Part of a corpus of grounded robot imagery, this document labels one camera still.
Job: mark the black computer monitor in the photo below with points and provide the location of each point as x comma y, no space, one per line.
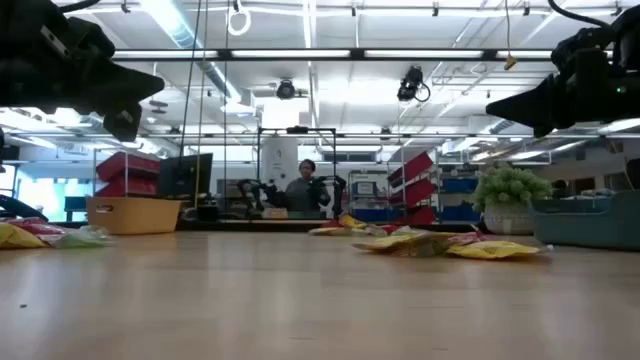
185,175

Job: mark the red storage bin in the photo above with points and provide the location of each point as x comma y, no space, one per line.
415,192
420,216
125,189
412,167
127,165

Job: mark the black background rig frame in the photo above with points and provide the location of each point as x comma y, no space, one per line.
297,130

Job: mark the green artificial potted plant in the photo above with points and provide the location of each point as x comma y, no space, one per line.
507,187

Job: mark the black overhead camera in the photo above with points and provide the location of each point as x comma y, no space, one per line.
411,82

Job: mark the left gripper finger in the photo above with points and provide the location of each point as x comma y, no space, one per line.
125,80
125,97

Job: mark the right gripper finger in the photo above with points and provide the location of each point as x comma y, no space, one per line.
540,92
535,115

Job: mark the yellow hanging connector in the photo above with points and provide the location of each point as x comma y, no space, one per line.
510,63

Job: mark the black dome camera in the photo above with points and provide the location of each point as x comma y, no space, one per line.
286,89

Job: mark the dark blue plastic bin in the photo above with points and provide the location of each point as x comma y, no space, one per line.
585,225

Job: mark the yellow plastic bin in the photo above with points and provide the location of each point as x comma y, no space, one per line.
132,217

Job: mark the blue storage bin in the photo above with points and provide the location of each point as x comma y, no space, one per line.
459,214
372,215
459,185

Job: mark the person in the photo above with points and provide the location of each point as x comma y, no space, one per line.
305,192

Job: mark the black overhead light bar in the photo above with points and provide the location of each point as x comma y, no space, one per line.
357,54

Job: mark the black background robot arm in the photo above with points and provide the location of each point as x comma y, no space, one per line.
337,195
260,195

